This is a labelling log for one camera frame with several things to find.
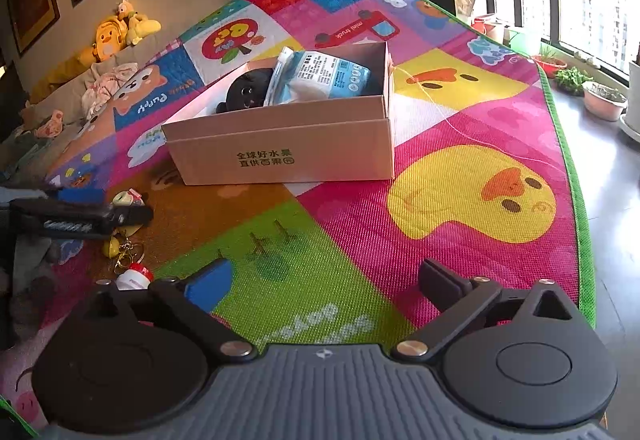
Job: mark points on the dark grey cloth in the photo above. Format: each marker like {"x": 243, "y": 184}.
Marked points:
{"x": 25, "y": 290}

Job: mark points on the colourful cartoon play mat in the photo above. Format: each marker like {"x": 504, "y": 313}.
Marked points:
{"x": 450, "y": 130}

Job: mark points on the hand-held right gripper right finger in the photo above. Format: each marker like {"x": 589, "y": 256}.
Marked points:
{"x": 440, "y": 287}

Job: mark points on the pile of pale clothes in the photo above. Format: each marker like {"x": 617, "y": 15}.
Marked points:
{"x": 107, "y": 87}

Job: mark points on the white plant pot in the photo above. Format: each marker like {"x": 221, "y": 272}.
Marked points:
{"x": 632, "y": 95}

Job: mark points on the black plush toy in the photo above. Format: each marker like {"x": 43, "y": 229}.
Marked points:
{"x": 247, "y": 90}

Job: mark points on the blue and white packet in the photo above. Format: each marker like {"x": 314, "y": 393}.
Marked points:
{"x": 325, "y": 75}

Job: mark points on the pink cardboard box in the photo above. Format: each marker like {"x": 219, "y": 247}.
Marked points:
{"x": 300, "y": 150}

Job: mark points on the grey sofa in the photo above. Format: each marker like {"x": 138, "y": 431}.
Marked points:
{"x": 65, "y": 100}

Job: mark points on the yellow chick plush toy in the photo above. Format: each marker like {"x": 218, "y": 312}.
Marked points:
{"x": 107, "y": 37}

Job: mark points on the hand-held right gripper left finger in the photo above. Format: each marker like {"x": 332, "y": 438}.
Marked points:
{"x": 212, "y": 282}

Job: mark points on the small orange plush toy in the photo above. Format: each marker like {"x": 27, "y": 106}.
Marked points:
{"x": 49, "y": 125}

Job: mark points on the red flower pot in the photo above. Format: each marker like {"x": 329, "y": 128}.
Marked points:
{"x": 550, "y": 66}

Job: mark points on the yellow duck plush toy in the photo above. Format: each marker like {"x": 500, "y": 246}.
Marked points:
{"x": 137, "y": 22}

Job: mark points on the small green potted plant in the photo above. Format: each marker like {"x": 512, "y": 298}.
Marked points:
{"x": 572, "y": 80}

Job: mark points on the green bucket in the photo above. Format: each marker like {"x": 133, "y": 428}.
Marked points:
{"x": 525, "y": 42}

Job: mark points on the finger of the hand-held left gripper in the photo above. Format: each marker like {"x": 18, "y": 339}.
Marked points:
{"x": 80, "y": 196}
{"x": 127, "y": 216}

